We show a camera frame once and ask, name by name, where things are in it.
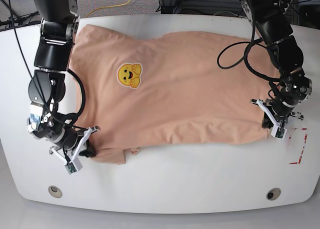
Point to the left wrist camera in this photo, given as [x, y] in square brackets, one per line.
[278, 132]

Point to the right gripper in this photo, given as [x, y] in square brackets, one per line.
[69, 143]

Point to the left table grommet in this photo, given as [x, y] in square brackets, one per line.
[55, 192]

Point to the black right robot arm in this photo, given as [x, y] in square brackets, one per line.
[58, 29]

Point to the right table grommet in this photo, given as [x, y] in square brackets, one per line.
[273, 194]

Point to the table grommet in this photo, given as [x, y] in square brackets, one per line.
[273, 194]
[55, 192]

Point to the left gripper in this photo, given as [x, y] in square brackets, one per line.
[275, 110]

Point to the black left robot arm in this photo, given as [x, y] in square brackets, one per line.
[268, 20]

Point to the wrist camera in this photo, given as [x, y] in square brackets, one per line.
[73, 166]
[278, 132]

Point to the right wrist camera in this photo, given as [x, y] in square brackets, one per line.
[73, 166]

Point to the peach T-shirt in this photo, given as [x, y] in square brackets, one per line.
[173, 89]

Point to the red tape marking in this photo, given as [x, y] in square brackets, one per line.
[296, 143]

